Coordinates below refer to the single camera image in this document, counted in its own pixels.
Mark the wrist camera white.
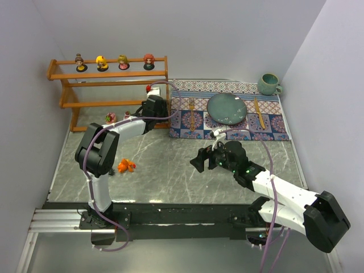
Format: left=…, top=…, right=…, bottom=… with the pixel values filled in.
left=210, top=129, right=226, bottom=150
left=146, top=85, right=161, bottom=97

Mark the brown bun hair doll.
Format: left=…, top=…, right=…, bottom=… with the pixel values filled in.
left=75, top=53, right=88, bottom=73

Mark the golden fork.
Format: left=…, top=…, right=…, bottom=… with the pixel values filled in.
left=189, top=98, right=195, bottom=131

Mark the orange wooden two-tier shelf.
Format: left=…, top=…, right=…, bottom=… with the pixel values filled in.
left=46, top=56, right=168, bottom=133

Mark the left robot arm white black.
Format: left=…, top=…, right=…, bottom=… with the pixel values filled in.
left=75, top=95, right=168, bottom=213

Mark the teal ceramic mug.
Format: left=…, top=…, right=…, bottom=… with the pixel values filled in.
left=257, top=73, right=283, bottom=96

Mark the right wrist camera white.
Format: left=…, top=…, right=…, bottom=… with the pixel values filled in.
left=210, top=129, right=226, bottom=150

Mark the teal ceramic plate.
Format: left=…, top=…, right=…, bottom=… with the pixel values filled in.
left=206, top=93, right=247, bottom=125

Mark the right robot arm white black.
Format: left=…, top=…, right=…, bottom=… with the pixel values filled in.
left=190, top=140, right=351, bottom=253

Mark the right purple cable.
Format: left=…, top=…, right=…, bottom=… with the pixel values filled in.
left=221, top=127, right=291, bottom=273

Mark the black mounting base rail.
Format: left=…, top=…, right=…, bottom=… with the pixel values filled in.
left=43, top=202, right=267, bottom=246

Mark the aluminium frame rail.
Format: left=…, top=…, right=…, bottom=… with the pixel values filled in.
left=15, top=206, right=86, bottom=273

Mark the purple cable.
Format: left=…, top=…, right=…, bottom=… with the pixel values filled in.
left=84, top=81, right=181, bottom=253
left=221, top=127, right=291, bottom=273

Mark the yellow hair doll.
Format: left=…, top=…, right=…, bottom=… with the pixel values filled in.
left=96, top=55, right=109, bottom=72

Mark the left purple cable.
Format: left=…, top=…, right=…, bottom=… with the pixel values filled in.
left=84, top=81, right=181, bottom=253

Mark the golden knife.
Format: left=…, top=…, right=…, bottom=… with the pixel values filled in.
left=254, top=97, right=266, bottom=129

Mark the orange fox toy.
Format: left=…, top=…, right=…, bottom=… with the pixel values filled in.
left=117, top=159, right=136, bottom=173

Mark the red hair doll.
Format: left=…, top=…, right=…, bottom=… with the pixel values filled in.
left=143, top=53, right=155, bottom=71

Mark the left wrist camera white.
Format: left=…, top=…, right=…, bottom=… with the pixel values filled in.
left=146, top=85, right=161, bottom=97

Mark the patterned blue pink placemat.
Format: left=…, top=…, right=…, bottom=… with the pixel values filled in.
left=169, top=80, right=290, bottom=141

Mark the blonde hair pink doll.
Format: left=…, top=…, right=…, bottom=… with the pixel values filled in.
left=118, top=55, right=130, bottom=71

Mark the strawberry cake slice toy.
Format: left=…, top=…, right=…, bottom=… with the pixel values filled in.
left=123, top=111, right=131, bottom=120

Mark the pink bear strawberry toy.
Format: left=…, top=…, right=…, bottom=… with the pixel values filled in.
left=105, top=113, right=117, bottom=124

